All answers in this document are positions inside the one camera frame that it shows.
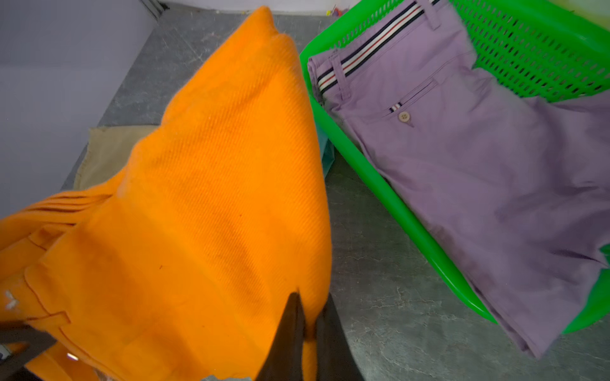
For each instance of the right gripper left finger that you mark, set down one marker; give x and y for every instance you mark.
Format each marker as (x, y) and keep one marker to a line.
(284, 360)

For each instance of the teal pants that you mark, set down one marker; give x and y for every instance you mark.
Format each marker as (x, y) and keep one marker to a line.
(326, 149)

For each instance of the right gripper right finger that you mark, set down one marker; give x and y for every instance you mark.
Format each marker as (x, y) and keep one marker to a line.
(335, 361)

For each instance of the khaki folded pants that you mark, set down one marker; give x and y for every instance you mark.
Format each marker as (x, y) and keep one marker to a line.
(108, 150)

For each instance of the purple shorts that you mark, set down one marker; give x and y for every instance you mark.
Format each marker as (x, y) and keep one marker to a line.
(515, 190)

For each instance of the orange pants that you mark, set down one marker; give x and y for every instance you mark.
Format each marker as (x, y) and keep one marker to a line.
(180, 266)

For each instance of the green plastic basket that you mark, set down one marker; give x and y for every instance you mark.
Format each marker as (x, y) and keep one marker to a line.
(534, 48)

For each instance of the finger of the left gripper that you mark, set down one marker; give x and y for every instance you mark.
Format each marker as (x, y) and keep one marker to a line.
(19, 345)

